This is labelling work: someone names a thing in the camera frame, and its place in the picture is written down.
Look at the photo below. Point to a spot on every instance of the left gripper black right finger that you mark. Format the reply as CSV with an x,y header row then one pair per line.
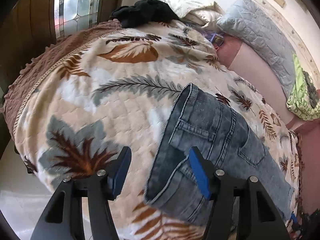
x,y
258,217

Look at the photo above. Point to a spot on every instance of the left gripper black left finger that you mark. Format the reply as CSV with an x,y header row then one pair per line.
x,y
62,216

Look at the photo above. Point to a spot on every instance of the blue denim pants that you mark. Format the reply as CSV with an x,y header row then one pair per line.
x,y
223,136

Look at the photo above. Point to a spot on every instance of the leaf pattern quilted blanket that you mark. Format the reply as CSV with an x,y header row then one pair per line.
x,y
72,110

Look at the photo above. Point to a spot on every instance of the green patterned folded blanket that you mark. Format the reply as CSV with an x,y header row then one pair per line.
x,y
298,101

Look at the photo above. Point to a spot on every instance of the dark grey crumpled cloth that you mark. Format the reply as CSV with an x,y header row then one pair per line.
x,y
312,92

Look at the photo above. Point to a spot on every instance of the pink red sofa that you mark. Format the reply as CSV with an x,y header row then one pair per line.
x,y
242,59

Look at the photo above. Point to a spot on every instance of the purple small package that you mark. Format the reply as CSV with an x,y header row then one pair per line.
x,y
215,38

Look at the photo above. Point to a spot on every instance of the grey quilted pillow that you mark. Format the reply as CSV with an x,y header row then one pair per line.
x,y
246,21

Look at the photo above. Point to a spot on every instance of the wooden stained glass door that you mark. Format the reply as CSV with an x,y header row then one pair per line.
x,y
28,26

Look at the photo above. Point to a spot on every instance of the cream pillow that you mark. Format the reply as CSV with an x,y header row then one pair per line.
x,y
204,14

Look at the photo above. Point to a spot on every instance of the black garment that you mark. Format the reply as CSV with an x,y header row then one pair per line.
x,y
142,12

